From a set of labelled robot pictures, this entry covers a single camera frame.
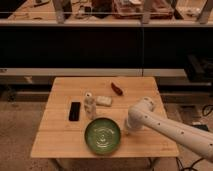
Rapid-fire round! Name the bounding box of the wooden folding table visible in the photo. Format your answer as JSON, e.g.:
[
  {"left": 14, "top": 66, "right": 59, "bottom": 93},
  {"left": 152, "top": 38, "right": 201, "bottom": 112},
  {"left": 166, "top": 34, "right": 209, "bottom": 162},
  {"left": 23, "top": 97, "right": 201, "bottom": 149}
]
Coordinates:
[{"left": 31, "top": 77, "right": 179, "bottom": 158}]

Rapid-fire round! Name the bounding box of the green ceramic bowl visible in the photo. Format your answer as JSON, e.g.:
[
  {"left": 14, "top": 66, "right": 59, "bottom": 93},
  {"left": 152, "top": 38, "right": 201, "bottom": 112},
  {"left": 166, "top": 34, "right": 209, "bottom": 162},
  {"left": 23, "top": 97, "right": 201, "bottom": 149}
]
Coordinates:
[{"left": 84, "top": 117, "right": 121, "bottom": 155}]

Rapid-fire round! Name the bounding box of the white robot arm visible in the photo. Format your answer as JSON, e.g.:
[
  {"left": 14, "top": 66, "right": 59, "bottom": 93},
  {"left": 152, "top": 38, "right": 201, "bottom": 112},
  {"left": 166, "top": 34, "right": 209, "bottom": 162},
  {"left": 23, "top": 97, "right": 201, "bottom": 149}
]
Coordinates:
[{"left": 124, "top": 97, "right": 213, "bottom": 163}]

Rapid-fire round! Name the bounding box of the red tool tray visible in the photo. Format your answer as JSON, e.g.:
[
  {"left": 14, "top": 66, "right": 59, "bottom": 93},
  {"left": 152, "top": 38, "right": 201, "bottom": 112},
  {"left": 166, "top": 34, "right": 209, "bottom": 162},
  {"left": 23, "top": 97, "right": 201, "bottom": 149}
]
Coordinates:
[{"left": 112, "top": 0, "right": 174, "bottom": 19}]

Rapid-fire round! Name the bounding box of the black smartphone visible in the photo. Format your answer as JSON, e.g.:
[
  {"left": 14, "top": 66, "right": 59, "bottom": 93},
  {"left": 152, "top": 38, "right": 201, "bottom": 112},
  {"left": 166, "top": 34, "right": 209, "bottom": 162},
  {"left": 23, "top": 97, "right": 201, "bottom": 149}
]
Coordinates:
[{"left": 69, "top": 102, "right": 81, "bottom": 121}]

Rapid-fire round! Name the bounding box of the white figurine bottle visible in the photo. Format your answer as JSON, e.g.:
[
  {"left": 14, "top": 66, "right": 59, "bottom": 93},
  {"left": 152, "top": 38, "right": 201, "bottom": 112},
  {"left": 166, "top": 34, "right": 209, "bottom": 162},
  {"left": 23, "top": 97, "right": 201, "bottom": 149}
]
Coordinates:
[{"left": 84, "top": 92, "right": 96, "bottom": 120}]

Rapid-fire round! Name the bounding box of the black floor cable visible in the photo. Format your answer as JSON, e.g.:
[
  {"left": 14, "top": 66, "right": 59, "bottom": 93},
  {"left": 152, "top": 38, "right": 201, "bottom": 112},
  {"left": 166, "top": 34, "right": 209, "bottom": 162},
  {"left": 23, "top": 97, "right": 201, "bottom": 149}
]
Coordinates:
[{"left": 175, "top": 156, "right": 208, "bottom": 171}]

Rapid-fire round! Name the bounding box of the white soap bar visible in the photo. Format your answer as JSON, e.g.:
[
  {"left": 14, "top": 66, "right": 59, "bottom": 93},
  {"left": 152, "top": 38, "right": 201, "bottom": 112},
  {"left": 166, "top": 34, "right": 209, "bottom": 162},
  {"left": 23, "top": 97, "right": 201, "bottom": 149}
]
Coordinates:
[{"left": 96, "top": 96, "right": 112, "bottom": 107}]

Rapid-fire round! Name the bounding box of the long workbench shelf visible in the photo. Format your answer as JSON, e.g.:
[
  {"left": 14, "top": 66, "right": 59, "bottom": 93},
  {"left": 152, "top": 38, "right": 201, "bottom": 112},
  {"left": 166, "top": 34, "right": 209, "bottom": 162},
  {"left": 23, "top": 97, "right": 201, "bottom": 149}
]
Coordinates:
[{"left": 0, "top": 0, "right": 213, "bottom": 28}]

